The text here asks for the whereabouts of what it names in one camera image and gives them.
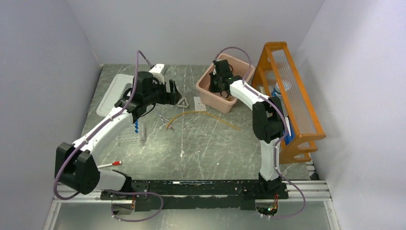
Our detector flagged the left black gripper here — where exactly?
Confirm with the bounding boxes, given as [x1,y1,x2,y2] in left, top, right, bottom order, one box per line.
[144,78,181,106]

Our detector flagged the metal crucible tongs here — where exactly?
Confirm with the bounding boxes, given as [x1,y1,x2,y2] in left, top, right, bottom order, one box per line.
[153,109,169,126]

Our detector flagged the white paper packet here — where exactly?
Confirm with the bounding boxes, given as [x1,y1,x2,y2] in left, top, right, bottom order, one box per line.
[193,96,206,111]

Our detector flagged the yellow rubber tube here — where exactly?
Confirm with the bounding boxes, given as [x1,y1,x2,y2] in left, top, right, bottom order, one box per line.
[165,111,241,131]

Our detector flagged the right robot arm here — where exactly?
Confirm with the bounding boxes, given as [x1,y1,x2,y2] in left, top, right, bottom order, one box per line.
[209,59,286,198]

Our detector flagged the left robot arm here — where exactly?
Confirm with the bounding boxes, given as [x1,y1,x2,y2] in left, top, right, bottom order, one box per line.
[54,71,182,199]

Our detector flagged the pink plastic bin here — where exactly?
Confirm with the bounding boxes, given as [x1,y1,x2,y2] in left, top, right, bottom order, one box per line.
[195,53,255,114]

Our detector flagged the orange wooden rack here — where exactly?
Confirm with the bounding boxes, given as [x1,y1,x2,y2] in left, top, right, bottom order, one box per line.
[251,42,326,164]

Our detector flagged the white plastic tray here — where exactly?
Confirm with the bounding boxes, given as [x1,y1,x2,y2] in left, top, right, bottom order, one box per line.
[96,74,133,117]

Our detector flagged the white blue bottle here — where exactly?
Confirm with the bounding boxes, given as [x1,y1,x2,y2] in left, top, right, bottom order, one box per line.
[271,80,290,99]

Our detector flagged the clear well plate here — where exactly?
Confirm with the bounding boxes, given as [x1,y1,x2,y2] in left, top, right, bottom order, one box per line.
[117,123,146,145]

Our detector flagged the red white marker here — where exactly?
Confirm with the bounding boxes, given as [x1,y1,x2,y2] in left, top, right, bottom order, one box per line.
[97,161,122,169]

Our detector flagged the blue pen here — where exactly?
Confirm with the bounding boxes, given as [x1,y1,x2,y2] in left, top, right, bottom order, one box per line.
[284,126,295,146]

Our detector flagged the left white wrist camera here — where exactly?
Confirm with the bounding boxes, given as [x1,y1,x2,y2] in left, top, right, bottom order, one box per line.
[149,64,167,84]

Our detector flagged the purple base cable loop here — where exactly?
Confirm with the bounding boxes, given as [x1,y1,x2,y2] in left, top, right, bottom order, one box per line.
[110,192,164,222]

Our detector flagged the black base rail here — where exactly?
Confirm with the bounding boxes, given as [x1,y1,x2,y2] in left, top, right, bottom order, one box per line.
[54,179,330,212]

